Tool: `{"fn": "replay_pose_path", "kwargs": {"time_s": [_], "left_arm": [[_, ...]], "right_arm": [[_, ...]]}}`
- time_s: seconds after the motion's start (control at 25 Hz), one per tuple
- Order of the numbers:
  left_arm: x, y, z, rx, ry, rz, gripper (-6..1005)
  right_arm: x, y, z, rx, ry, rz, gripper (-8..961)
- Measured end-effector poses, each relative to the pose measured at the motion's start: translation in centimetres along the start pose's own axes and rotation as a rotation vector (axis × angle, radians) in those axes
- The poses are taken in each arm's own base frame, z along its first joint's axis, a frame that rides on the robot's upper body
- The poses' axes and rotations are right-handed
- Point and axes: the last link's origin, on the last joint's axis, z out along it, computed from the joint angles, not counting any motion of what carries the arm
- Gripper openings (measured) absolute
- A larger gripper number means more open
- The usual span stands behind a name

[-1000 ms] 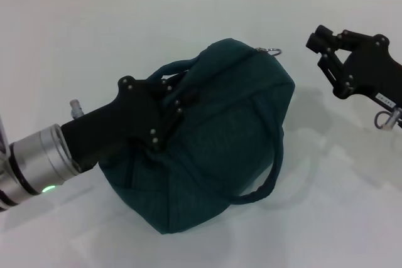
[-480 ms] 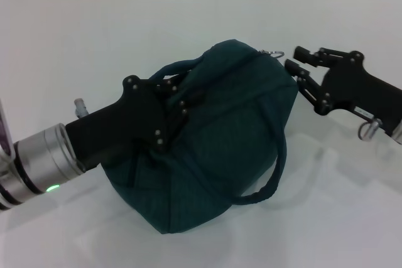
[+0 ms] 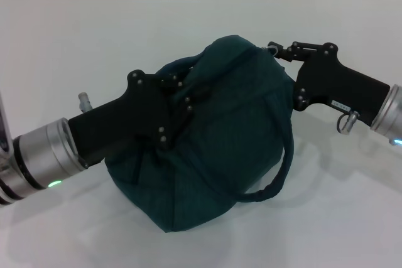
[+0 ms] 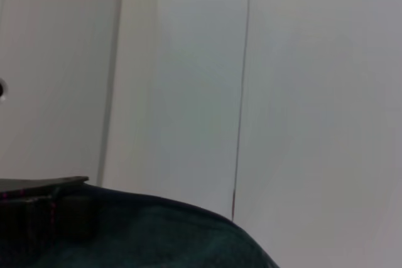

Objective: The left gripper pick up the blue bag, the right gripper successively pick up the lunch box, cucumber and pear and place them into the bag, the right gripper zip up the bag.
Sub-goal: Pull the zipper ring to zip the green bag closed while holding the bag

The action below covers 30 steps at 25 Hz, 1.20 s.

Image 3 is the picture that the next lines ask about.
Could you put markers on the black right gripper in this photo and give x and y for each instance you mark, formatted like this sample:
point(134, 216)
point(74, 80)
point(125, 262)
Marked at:
point(339, 83)

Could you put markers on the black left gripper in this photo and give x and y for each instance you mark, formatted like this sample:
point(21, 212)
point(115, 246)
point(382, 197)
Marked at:
point(125, 117)

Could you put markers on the teal fabric lunch bag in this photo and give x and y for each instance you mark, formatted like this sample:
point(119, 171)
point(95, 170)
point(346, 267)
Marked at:
point(226, 139)

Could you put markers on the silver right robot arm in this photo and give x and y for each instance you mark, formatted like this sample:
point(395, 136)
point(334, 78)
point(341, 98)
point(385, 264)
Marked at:
point(389, 114)

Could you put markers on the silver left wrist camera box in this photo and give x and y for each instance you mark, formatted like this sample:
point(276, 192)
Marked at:
point(4, 126)

